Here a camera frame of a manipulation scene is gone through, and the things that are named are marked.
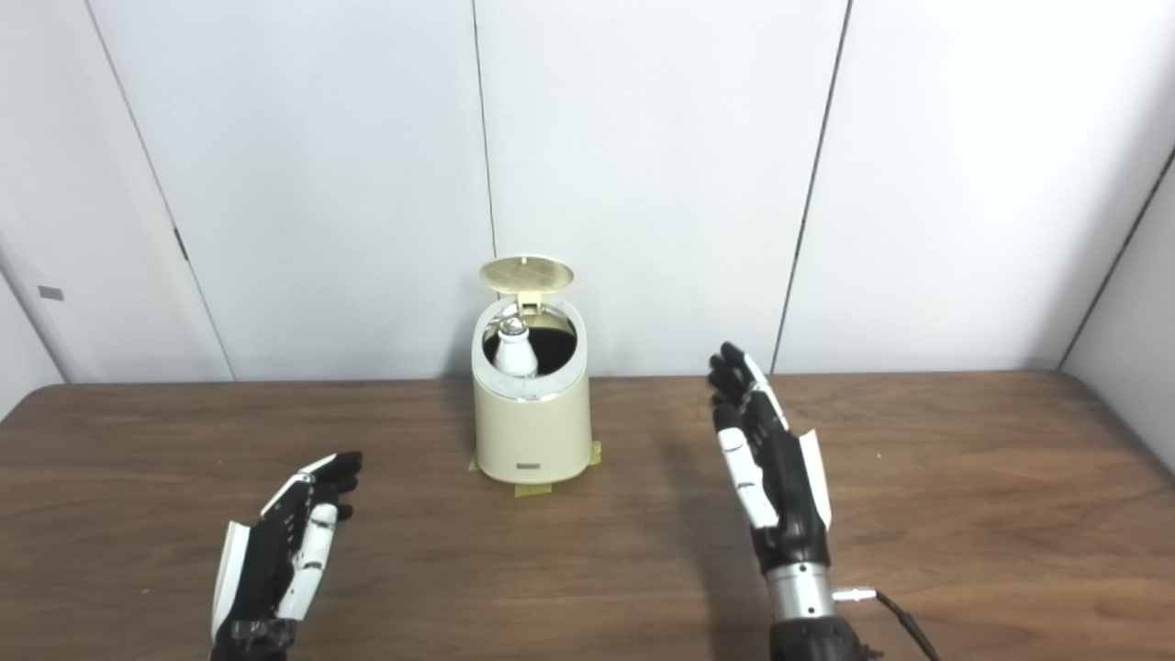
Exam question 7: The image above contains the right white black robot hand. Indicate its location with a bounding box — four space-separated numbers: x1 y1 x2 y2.
707 342 834 575

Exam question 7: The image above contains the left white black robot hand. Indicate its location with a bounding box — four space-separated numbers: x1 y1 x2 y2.
209 450 364 661

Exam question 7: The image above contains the cream-colored round bin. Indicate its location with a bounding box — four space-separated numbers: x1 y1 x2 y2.
471 255 593 486

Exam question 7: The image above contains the small white plastic bottle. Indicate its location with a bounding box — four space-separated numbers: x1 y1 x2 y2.
494 317 539 377

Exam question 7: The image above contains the cream round bin lid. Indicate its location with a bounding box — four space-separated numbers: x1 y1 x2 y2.
478 255 576 318

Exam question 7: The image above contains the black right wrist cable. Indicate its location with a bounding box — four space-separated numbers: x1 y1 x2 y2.
831 588 942 661

